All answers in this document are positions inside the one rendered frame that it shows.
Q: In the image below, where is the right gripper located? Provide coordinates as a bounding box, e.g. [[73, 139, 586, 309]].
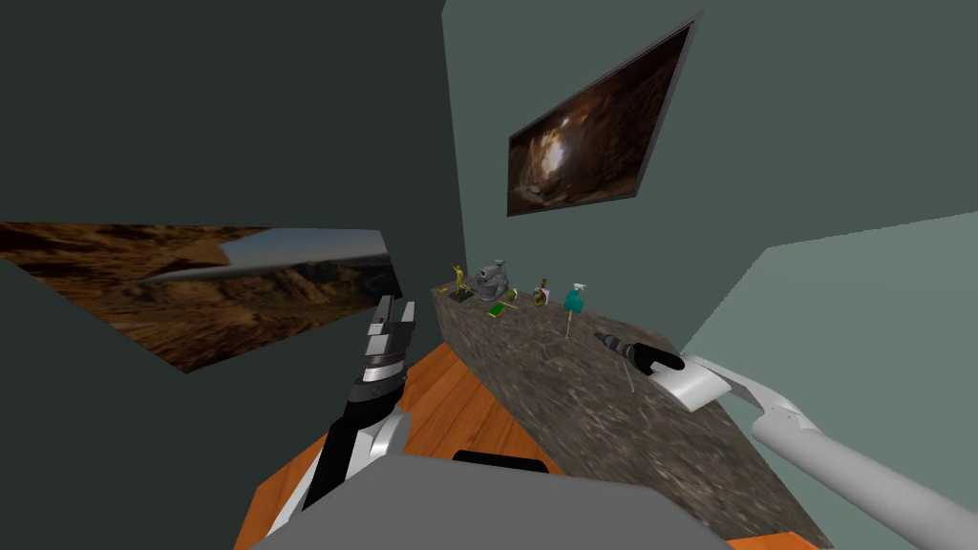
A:
[[594, 331, 641, 366]]

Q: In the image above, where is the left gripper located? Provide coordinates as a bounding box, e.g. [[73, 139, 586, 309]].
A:
[[364, 295, 417, 370]]

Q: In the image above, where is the yellow figurine on dark base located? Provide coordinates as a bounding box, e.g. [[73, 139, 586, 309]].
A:
[[448, 263, 478, 305]]

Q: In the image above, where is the grey metal appliance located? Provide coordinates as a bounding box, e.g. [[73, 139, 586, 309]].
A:
[[474, 259, 512, 304]]

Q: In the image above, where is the desert landscape picture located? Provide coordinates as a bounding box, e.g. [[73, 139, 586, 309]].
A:
[[0, 221, 404, 375]]

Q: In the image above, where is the cave picture with grey frame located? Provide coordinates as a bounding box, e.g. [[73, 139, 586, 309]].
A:
[[506, 16, 703, 219]]

